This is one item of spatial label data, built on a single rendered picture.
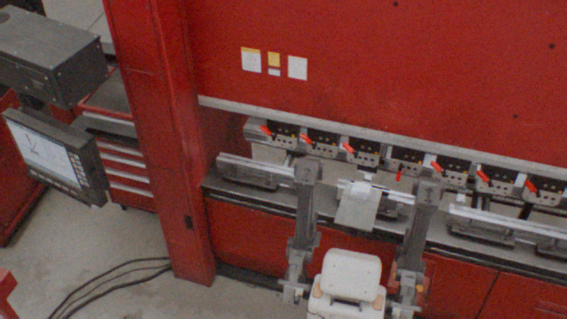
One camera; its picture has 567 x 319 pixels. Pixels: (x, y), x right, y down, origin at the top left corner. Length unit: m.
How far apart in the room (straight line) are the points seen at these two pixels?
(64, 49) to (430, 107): 1.44
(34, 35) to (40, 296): 2.05
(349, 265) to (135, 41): 1.24
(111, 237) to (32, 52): 2.08
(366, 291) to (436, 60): 0.91
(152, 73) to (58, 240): 1.97
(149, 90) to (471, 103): 1.37
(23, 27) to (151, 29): 0.47
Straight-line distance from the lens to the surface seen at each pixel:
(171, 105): 2.48
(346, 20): 2.18
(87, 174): 2.31
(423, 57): 2.20
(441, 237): 2.79
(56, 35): 2.21
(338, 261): 2.00
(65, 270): 3.91
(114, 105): 3.40
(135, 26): 2.31
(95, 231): 4.04
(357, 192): 2.73
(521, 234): 2.86
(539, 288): 2.98
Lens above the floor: 3.02
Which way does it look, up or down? 45 degrees down
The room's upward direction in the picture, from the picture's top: 1 degrees counter-clockwise
